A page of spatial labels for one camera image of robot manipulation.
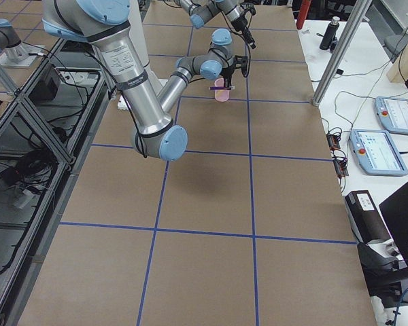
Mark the purple marker pen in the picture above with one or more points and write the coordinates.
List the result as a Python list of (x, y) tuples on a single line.
[(222, 88)]

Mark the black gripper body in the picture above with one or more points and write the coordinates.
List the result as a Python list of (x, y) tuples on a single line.
[(242, 26), (228, 73)]

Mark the black water bottle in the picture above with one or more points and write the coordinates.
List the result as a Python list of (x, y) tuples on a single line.
[(330, 33)]

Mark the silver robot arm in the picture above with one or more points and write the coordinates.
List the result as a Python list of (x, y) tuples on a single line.
[(105, 25), (233, 11)]

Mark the red cylinder bottle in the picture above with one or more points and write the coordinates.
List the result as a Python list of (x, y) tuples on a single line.
[(302, 14)]

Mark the aluminium frame post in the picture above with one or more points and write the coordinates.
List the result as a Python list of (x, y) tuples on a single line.
[(351, 26)]

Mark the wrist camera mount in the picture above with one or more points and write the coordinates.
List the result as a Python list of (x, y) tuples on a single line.
[(247, 8), (242, 63)]

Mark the far blue teach pendant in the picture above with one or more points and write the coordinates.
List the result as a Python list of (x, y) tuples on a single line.
[(393, 114)]

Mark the near blue teach pendant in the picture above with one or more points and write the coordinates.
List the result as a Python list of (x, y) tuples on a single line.
[(376, 153)]

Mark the blue teach pendant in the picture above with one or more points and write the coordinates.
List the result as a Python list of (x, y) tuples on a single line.
[(393, 114), (376, 153)]

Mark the black box with label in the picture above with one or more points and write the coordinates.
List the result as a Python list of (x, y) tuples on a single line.
[(366, 222)]

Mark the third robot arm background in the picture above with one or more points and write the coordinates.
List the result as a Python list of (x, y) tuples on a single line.
[(13, 52)]

